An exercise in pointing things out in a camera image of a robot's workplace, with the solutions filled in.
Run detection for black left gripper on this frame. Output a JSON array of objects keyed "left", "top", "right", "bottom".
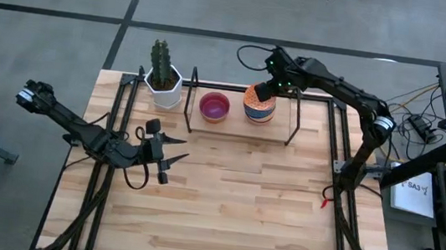
[{"left": 138, "top": 116, "right": 194, "bottom": 188}]

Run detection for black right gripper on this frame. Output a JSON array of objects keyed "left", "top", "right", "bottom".
[{"left": 253, "top": 44, "right": 300, "bottom": 107}]

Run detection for orange and teal patterned bowl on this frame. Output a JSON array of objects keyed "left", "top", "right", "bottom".
[{"left": 241, "top": 83, "right": 279, "bottom": 118}]

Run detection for purple plastic bowl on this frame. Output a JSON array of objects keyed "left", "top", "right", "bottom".
[{"left": 198, "top": 89, "right": 233, "bottom": 120}]

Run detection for white hexagonal plant pot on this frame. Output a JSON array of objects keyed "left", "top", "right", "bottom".
[{"left": 141, "top": 62, "right": 187, "bottom": 112}]

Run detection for green cactus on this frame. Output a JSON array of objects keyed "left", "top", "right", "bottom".
[{"left": 146, "top": 38, "right": 180, "bottom": 90}]

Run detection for black power adapter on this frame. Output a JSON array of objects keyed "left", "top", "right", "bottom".
[{"left": 405, "top": 114, "right": 439, "bottom": 145}]

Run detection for white paper sheet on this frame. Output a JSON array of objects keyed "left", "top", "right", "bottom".
[{"left": 387, "top": 176, "right": 439, "bottom": 220}]

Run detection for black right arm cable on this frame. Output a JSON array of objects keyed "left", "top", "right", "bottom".
[{"left": 234, "top": 42, "right": 277, "bottom": 74}]

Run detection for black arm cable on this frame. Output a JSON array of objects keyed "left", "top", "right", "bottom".
[
  {"left": 120, "top": 125, "right": 157, "bottom": 192},
  {"left": 234, "top": 42, "right": 277, "bottom": 74}
]

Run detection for black metal table frame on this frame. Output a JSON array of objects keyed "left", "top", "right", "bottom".
[{"left": 33, "top": 62, "right": 420, "bottom": 250}]

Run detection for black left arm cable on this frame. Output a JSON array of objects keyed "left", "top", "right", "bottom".
[{"left": 120, "top": 125, "right": 157, "bottom": 192}]

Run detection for tangled floor cables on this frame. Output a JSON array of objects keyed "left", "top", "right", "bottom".
[{"left": 378, "top": 76, "right": 446, "bottom": 167}]

